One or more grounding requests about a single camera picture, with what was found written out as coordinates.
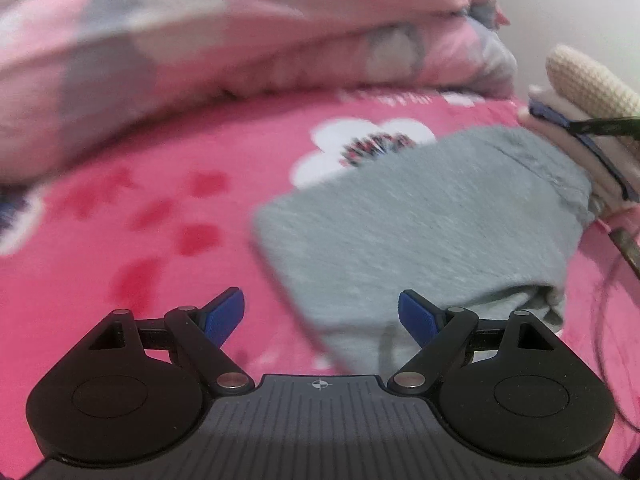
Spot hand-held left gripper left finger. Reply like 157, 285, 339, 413
86, 287, 247, 397

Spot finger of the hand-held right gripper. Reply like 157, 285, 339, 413
569, 116, 640, 138

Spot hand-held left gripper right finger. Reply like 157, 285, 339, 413
386, 288, 562, 397

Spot grey drawstring garment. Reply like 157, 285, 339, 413
251, 126, 597, 377

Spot cream folded knit blanket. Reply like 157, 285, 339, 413
544, 43, 640, 122

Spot pink floral bed sheet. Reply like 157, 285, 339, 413
0, 86, 640, 480

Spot pink grey patterned quilt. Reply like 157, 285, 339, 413
0, 0, 519, 192

